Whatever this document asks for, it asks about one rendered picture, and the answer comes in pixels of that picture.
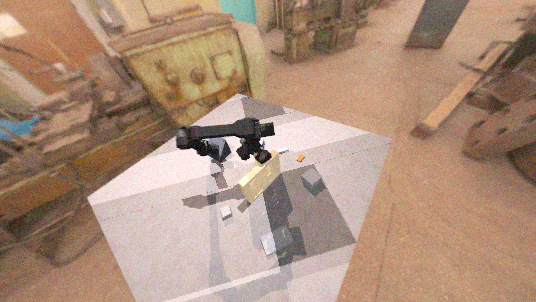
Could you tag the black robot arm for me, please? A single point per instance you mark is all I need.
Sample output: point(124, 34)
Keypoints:
point(188, 137)

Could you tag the white cube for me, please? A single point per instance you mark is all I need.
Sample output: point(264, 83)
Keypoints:
point(226, 212)

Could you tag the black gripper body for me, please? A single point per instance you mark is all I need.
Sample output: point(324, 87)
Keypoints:
point(263, 155)

